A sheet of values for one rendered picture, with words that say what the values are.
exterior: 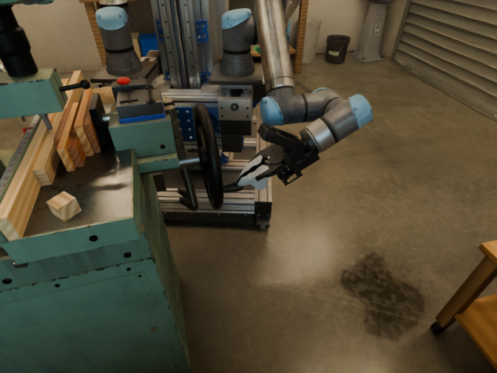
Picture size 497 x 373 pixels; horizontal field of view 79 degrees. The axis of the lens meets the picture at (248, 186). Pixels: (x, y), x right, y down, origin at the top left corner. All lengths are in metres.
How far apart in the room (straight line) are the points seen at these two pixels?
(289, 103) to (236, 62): 0.58
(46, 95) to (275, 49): 0.52
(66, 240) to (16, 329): 0.39
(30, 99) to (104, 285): 0.43
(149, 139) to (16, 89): 0.26
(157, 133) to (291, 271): 1.05
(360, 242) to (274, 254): 0.48
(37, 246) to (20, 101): 0.29
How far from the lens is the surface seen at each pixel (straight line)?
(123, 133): 0.74
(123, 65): 1.45
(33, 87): 0.74
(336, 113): 0.76
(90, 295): 0.85
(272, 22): 0.87
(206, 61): 1.56
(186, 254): 1.65
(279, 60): 0.83
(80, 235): 0.61
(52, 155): 0.76
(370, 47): 4.50
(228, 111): 1.28
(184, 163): 0.82
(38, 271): 0.78
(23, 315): 0.91
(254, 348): 1.39
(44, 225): 0.63
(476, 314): 1.51
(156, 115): 0.73
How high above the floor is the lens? 1.29
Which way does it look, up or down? 40 degrees down
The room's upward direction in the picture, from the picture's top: straight up
